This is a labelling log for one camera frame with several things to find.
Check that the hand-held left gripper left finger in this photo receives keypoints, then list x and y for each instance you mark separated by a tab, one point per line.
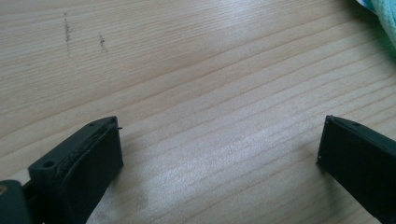
77	168

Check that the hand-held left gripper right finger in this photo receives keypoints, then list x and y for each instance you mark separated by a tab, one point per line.
364	158

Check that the light green cloth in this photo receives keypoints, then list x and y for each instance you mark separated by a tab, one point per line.
386	14

